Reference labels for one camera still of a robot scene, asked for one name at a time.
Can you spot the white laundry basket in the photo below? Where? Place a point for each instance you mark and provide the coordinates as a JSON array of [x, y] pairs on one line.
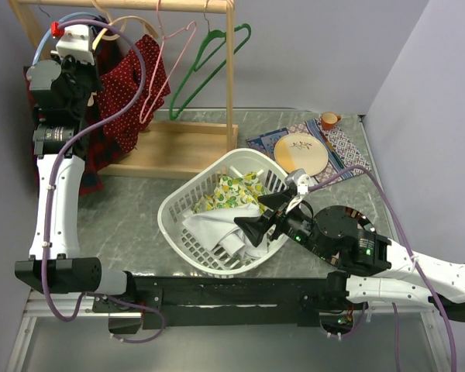
[[179, 205]]

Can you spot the dark rimmed plate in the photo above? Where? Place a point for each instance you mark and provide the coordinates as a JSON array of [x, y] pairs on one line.
[[362, 221]]

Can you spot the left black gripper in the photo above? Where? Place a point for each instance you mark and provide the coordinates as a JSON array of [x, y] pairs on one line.
[[68, 60]]

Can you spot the white cloth garment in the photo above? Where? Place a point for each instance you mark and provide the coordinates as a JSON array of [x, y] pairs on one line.
[[217, 228]]

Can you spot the lemon print garment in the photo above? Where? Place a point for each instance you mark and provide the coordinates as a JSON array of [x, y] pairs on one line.
[[233, 192]]

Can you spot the green chopstick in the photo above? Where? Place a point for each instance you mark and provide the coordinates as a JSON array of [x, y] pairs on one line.
[[332, 151]]

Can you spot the aluminium rail frame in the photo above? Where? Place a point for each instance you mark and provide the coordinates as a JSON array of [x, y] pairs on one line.
[[45, 343]]

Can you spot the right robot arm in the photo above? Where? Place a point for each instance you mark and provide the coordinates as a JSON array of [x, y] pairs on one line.
[[375, 268]]

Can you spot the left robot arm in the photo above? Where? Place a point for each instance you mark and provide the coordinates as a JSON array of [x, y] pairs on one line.
[[54, 262]]

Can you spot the beige floral plate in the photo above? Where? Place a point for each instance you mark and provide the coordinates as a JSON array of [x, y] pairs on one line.
[[301, 151]]

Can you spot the red polka dot garment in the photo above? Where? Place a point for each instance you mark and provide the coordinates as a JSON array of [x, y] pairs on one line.
[[126, 77]]

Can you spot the light blue hanger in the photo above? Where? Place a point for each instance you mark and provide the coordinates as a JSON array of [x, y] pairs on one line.
[[47, 35]]

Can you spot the patterned placemat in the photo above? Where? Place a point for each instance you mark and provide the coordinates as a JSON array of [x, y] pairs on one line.
[[344, 147]]

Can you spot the orange cup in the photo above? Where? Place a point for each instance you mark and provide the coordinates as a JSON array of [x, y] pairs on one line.
[[329, 120]]

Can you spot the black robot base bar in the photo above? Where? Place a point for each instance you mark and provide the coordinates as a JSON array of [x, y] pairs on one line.
[[205, 301]]

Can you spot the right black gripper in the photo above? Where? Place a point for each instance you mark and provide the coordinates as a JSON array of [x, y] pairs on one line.
[[277, 201]]

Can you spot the red black plaid skirt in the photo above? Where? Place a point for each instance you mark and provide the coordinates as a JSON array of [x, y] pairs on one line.
[[103, 149]]

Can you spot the wooden clothes rack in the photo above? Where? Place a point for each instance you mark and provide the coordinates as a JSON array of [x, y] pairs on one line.
[[173, 149]]

